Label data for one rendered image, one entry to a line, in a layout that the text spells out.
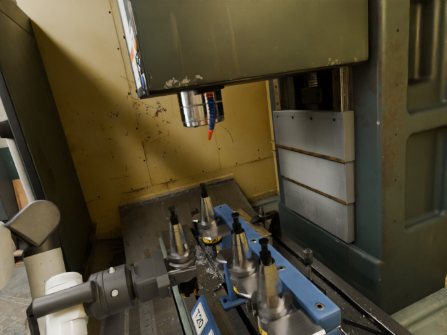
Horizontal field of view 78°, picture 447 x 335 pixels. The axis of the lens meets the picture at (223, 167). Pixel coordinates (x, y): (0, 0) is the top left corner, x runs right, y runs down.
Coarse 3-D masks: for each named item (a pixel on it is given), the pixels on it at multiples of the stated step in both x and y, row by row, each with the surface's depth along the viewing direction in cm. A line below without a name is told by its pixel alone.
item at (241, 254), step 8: (232, 232) 51; (232, 240) 51; (240, 240) 51; (232, 248) 52; (240, 248) 51; (248, 248) 52; (232, 256) 52; (240, 256) 51; (248, 256) 51; (232, 264) 52; (240, 264) 51; (248, 264) 51
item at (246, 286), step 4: (248, 276) 51; (252, 276) 50; (256, 276) 50; (240, 280) 50; (244, 280) 49; (248, 280) 49; (252, 280) 49; (256, 280) 49; (240, 284) 49; (244, 284) 48; (248, 284) 48; (252, 284) 48; (256, 284) 48; (236, 288) 48; (240, 288) 48; (244, 288) 48; (248, 288) 47; (252, 288) 47; (256, 288) 47; (240, 292) 47; (244, 292) 47; (248, 292) 46; (252, 292) 46; (248, 296) 46
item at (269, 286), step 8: (272, 264) 41; (264, 272) 41; (272, 272) 41; (264, 280) 41; (272, 280) 41; (280, 280) 42; (264, 288) 41; (272, 288) 41; (280, 288) 42; (264, 296) 41; (272, 296) 41; (280, 296) 41; (264, 304) 42; (272, 304) 41; (280, 304) 41
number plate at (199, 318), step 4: (200, 304) 81; (196, 308) 82; (200, 308) 80; (196, 312) 81; (200, 312) 80; (204, 312) 78; (192, 316) 82; (196, 316) 80; (200, 316) 79; (204, 316) 77; (196, 320) 79; (200, 320) 78; (204, 320) 76; (196, 324) 78; (200, 324) 77; (204, 324) 75; (196, 328) 78; (200, 328) 76; (200, 332) 75
